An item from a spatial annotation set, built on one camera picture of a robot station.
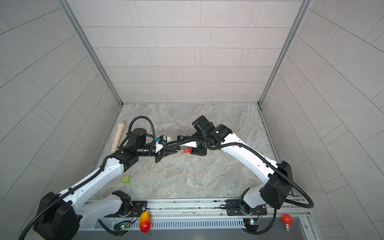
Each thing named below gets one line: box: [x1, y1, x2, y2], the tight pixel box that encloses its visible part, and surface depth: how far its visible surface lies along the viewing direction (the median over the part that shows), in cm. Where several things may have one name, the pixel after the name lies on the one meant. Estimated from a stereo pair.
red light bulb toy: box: [281, 213, 293, 232], surface depth 68 cm
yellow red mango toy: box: [139, 211, 152, 233], surface depth 67 cm
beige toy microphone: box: [110, 120, 126, 153], surface depth 97 cm
